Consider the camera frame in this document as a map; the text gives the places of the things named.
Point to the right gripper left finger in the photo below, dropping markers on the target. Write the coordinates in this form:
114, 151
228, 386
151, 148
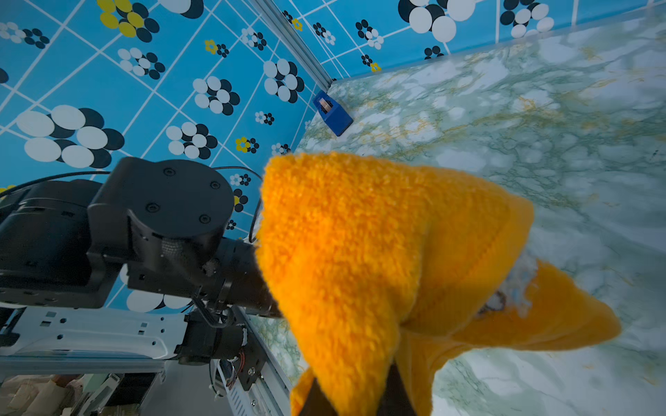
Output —
316, 403

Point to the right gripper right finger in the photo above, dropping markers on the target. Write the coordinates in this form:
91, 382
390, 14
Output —
395, 400

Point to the orange towel cloth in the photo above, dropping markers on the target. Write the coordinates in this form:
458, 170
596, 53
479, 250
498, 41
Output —
373, 262

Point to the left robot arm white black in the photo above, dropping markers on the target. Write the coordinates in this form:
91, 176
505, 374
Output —
138, 265

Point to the blue tape dispenser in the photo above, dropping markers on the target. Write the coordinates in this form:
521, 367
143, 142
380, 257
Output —
333, 114

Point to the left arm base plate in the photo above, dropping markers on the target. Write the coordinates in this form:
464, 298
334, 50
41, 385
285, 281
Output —
239, 367

